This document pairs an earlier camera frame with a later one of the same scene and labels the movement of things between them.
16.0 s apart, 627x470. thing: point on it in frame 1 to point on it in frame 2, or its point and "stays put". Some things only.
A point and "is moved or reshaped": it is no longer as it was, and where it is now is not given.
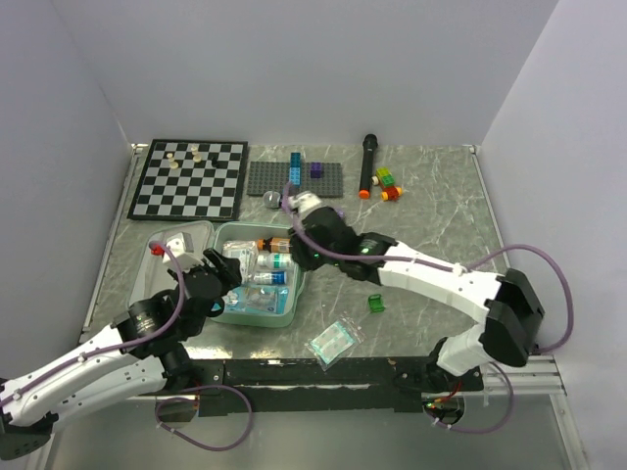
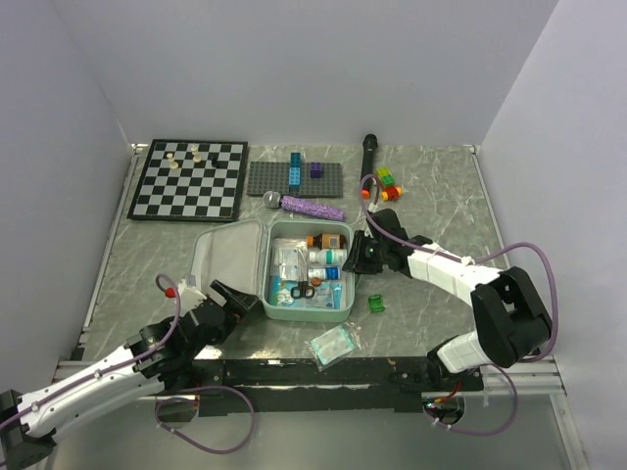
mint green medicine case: x=271 y=290 is moved or reshaped
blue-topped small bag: x=266 y=299 to x=328 y=295
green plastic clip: x=375 y=304 stays put
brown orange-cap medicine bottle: x=279 y=245 is moved or reshaped
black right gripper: x=300 y=256 to x=356 y=261
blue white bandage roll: x=273 y=277 to x=327 y=273
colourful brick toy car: x=385 y=178 stays put
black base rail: x=381 y=386 stays put
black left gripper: x=228 y=269 to x=236 y=305
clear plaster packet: x=247 y=252 to x=289 y=258
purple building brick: x=315 y=169 stays put
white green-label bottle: x=280 y=260 is moved or reshaped
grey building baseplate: x=265 y=176 stays put
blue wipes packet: x=256 y=299 is moved or reshaped
